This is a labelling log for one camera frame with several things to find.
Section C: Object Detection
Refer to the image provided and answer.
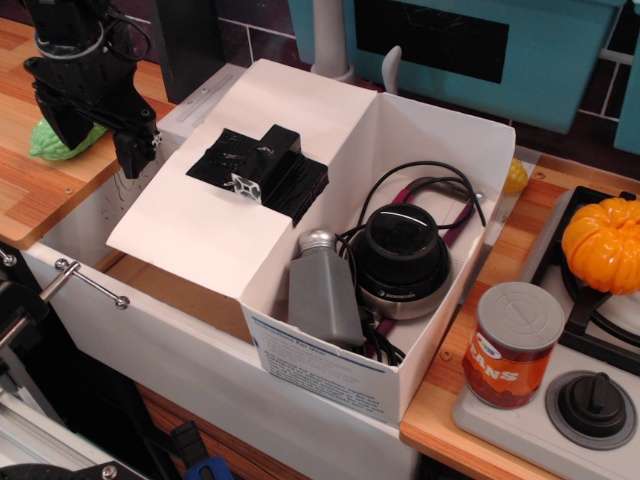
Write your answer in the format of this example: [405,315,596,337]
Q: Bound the black silver 3D mouse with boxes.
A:
[353,203,452,320]

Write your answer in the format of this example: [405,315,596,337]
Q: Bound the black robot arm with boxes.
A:
[24,1,160,179]

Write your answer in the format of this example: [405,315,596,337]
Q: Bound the white cardboard box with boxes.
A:
[107,60,516,423]

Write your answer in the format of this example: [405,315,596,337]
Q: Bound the orange toy beans can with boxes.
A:
[462,282,565,409]

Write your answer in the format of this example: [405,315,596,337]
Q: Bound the teal toy oven cabinet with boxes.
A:
[286,0,640,154]

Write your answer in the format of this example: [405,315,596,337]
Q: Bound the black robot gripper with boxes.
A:
[25,28,158,179]

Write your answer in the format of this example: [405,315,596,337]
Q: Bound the grey salt shaker bottle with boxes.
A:
[288,229,364,348]

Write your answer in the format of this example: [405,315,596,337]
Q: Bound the black stove knob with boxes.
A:
[545,370,638,451]

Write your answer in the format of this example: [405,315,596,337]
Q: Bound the green toy vegetable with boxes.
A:
[29,118,107,161]

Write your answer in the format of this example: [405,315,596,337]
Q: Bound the blue black clamp handle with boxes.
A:
[170,421,234,480]

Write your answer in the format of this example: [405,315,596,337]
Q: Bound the orange toy pumpkin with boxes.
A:
[561,198,639,295]

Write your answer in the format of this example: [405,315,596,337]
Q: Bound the black stove grate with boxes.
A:
[521,186,639,375]

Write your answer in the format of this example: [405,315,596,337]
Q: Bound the black clamp mount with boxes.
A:
[1,242,56,384]

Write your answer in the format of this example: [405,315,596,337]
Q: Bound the yellow toy corn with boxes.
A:
[503,158,529,195]

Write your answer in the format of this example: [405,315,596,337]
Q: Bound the metal clamp screw bar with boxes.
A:
[0,251,131,311]

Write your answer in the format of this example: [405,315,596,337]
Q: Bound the black cable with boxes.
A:
[335,160,488,371]

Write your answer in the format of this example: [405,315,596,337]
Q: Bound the black taped handle block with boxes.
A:
[187,125,329,224]

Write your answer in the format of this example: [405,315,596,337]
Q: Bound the white toy stove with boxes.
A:
[453,187,639,479]

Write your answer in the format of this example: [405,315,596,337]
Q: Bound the grey toy faucet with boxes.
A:
[311,0,402,94]

